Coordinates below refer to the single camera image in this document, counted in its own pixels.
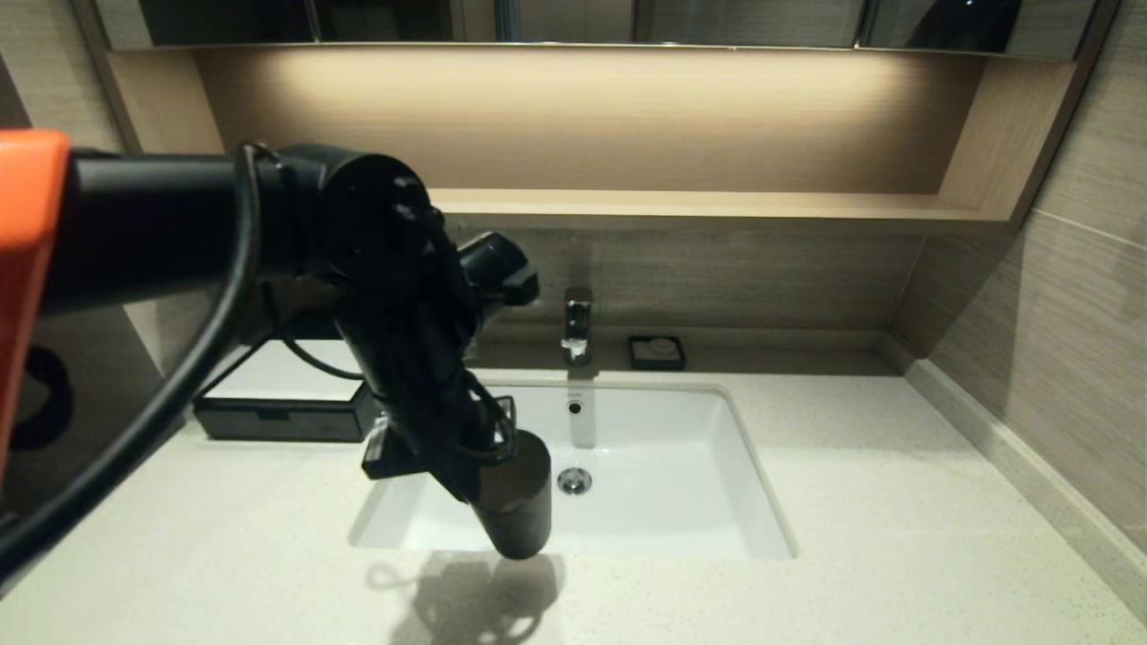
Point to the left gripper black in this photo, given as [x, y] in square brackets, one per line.
[430, 421]

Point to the black tumbler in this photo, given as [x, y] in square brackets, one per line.
[520, 511]

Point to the black box drawer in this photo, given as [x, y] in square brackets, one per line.
[278, 423]

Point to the black amenity box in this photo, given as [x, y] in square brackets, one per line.
[269, 421]

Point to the chrome sink drain plug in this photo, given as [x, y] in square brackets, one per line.
[574, 481]

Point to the chrome basin faucet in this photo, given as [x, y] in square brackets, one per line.
[578, 321]

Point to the black soap dish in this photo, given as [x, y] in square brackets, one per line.
[638, 357]

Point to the white ceramic sink basin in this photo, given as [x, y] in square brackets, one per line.
[663, 466]

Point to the round beige soap bar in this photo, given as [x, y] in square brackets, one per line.
[663, 345]

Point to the light wooden wall shelf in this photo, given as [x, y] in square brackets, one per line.
[717, 206]

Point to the mirrored wall cabinet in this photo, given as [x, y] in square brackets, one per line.
[753, 20]

